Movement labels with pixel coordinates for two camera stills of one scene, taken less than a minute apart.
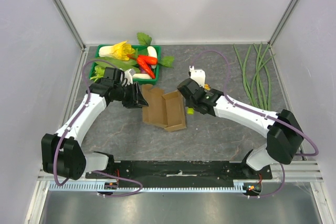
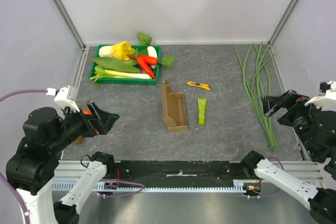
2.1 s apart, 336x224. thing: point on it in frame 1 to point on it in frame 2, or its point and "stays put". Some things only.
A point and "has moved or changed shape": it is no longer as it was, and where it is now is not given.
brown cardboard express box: x=166 y=111 has moved or changed shape
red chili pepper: x=146 y=61 stays put
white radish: x=152 y=52 stays put
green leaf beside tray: x=167 y=61 stays put
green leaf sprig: x=144 y=39 stays put
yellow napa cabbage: x=120 y=51 stays put
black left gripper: x=136 y=98 to x=100 y=119
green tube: x=190 y=111 to x=201 y=103
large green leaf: x=130 y=64 stays put
